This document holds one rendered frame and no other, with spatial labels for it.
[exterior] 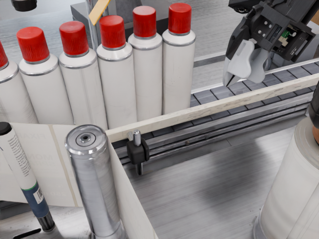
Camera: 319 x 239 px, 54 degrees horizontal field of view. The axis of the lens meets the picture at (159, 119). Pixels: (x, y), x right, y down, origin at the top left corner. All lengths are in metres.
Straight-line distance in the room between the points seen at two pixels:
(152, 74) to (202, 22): 0.55
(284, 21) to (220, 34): 0.47
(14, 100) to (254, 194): 0.36
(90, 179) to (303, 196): 0.20
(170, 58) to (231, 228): 0.26
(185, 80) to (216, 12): 0.61
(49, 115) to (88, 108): 0.06
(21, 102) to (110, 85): 0.12
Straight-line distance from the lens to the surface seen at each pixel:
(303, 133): 0.32
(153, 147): 0.54
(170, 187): 0.48
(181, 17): 0.46
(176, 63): 0.49
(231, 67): 0.57
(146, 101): 0.52
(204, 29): 0.98
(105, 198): 0.34
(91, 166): 0.29
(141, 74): 0.49
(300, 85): 0.67
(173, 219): 0.45
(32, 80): 0.45
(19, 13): 1.16
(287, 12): 0.54
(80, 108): 0.48
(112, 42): 0.44
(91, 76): 0.45
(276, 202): 0.37
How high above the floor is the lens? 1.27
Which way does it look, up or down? 43 degrees down
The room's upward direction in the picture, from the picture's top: straight up
